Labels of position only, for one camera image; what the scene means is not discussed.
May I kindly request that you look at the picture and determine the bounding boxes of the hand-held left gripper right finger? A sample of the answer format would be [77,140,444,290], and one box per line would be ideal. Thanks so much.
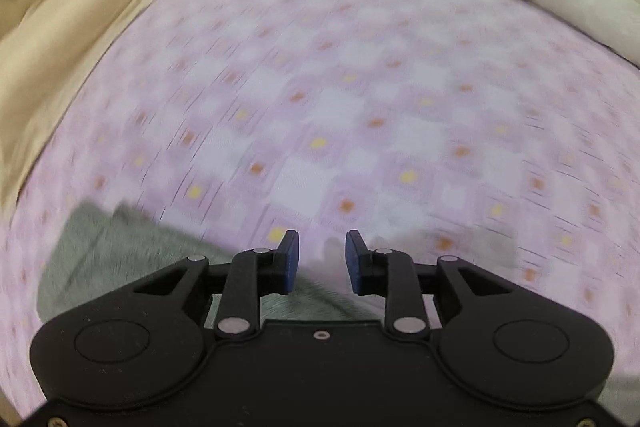
[345,229,514,341]

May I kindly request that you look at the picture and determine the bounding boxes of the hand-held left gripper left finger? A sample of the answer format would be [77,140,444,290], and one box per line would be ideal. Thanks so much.
[132,229,301,341]

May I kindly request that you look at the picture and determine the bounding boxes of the heathered grey pants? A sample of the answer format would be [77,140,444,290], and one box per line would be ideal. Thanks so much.
[37,201,386,325]

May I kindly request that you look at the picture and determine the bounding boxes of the purple checked bed sheet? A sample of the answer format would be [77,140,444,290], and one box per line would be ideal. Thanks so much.
[0,0,640,423]

